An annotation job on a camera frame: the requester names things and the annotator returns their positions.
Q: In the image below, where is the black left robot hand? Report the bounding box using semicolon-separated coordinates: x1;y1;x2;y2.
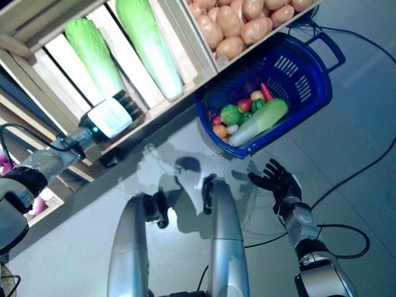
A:
79;89;146;145

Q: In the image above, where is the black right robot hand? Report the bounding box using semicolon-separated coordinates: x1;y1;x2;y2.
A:
247;158;303;214

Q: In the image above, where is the green white napa cabbage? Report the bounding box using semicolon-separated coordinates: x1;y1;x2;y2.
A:
114;0;184;102
63;17;124;100
228;98;289;148

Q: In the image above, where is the blue plastic shopping basket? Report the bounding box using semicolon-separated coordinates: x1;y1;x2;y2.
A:
195;30;347;160

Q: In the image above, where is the small orange fruit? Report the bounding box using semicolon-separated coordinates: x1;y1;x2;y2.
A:
212;124;228;139

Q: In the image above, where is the round green bell pepper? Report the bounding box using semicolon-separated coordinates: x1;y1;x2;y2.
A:
220;104;243;125

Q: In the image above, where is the small red tomato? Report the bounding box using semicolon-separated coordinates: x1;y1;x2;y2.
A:
236;98;252;113

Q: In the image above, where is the small orange carrot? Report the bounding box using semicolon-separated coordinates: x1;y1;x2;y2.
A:
260;82;275;101

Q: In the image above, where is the wooden crate with purple turnips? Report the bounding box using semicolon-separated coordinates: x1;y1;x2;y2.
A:
0;136;67;228

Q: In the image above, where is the dark robot pelvis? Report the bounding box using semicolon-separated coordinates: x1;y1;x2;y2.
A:
147;289;214;297

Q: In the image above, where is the wooden crate with potatoes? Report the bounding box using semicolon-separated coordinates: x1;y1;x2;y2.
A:
179;0;324;74

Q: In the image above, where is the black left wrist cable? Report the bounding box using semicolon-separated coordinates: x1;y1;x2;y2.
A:
0;123;87;174

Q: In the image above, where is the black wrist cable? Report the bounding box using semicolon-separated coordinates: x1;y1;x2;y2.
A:
0;123;87;174
244;223;371;259

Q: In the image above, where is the black floor cable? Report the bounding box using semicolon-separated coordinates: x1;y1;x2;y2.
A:
287;18;396;210

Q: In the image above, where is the wooden display shelf dark frame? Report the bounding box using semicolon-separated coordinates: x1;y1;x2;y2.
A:
0;0;324;257

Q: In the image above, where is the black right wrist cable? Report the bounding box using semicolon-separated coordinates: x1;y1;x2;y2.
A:
244;223;371;259

